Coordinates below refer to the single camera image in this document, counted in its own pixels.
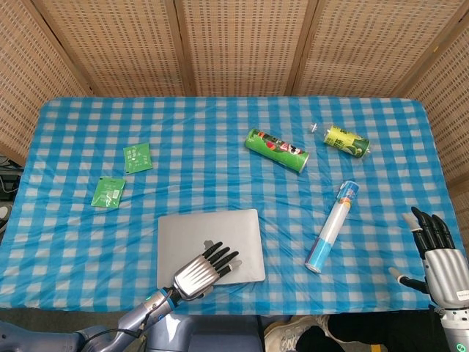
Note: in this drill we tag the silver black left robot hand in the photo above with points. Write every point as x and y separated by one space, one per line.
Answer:
198 275

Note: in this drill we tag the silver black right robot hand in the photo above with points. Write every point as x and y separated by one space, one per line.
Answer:
445 275

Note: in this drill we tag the silver laptop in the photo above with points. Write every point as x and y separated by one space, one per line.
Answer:
190 234

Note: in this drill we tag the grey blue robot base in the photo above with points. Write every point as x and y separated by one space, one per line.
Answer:
220 333

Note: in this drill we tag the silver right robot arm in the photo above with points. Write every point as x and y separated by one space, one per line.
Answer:
456 330

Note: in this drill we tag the black trousers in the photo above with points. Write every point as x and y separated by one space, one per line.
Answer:
366 333

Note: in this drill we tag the grey white sneaker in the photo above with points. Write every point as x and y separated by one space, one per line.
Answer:
284 337

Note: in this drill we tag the blue white checked tablecloth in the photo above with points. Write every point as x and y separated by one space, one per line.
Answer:
205 154

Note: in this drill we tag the blue white tube roll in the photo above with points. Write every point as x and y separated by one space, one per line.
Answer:
333 227

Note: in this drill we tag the green sachet with white label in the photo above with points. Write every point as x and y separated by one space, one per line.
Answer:
108 192

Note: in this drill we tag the green tea sachet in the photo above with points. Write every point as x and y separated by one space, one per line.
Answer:
137 158

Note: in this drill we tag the green chips can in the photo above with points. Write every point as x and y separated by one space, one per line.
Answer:
278 150

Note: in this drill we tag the yellow-green snack can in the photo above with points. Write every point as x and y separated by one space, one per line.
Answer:
344 141

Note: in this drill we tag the grey shoe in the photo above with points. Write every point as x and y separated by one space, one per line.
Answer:
4 212

